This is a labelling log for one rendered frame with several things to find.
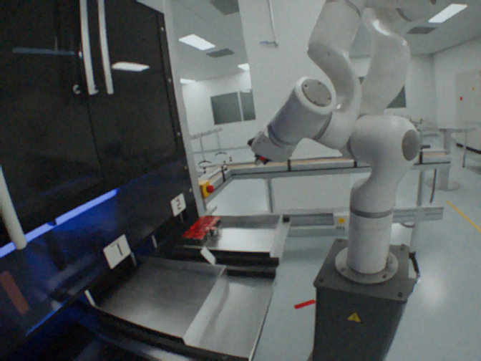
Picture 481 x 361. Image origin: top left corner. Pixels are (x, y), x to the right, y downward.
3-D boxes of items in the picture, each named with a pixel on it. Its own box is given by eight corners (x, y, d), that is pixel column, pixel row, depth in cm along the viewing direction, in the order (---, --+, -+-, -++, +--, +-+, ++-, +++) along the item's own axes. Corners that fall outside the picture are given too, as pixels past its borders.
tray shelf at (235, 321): (79, 326, 49) (76, 321, 49) (191, 220, 113) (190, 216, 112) (244, 387, 34) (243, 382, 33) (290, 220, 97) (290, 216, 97)
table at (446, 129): (429, 196, 267) (433, 130, 241) (406, 177, 352) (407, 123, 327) (482, 193, 236) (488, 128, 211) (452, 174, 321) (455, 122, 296)
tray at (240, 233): (177, 253, 81) (174, 246, 80) (206, 221, 104) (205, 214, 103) (270, 261, 70) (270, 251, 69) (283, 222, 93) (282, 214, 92)
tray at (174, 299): (88, 311, 53) (83, 301, 52) (139, 263, 77) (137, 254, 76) (187, 347, 42) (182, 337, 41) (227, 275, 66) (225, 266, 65)
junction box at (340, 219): (333, 226, 163) (333, 215, 161) (333, 223, 168) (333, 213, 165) (349, 225, 159) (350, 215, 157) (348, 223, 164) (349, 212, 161)
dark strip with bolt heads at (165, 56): (188, 200, 98) (156, 11, 77) (192, 197, 102) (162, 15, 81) (190, 200, 98) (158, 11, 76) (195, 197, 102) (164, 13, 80)
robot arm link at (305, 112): (311, 122, 53) (276, 104, 52) (343, 89, 41) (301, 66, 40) (303, 151, 50) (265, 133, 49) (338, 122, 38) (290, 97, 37)
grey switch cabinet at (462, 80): (478, 154, 401) (478, 69, 346) (454, 145, 510) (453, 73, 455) (491, 154, 387) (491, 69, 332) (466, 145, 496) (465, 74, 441)
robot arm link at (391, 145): (371, 195, 63) (370, 113, 57) (422, 217, 46) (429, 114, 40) (340, 205, 61) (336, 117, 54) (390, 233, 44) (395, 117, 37)
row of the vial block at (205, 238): (199, 248, 82) (196, 238, 81) (217, 225, 98) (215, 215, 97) (204, 249, 81) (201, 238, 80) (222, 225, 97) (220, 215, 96)
